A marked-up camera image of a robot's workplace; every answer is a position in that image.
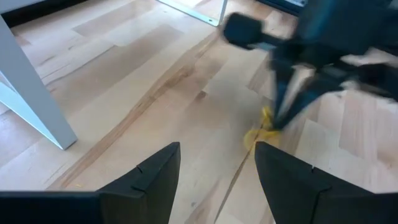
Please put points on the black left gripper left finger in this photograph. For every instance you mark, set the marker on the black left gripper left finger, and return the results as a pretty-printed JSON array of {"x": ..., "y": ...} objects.
[{"x": 140, "y": 199}]

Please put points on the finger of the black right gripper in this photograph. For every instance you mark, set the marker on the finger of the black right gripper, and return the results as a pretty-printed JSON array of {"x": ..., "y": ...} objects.
[
  {"x": 281, "y": 93},
  {"x": 317, "y": 91}
]

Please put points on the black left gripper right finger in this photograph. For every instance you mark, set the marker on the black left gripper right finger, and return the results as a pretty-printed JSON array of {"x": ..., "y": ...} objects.
[{"x": 311, "y": 199}]

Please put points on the yellow rubber band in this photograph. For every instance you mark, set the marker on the yellow rubber band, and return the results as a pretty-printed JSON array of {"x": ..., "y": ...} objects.
[{"x": 252, "y": 137}]

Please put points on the white perforated riser shelf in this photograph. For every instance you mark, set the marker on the white perforated riser shelf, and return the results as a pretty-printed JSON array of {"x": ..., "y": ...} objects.
[{"x": 31, "y": 93}]

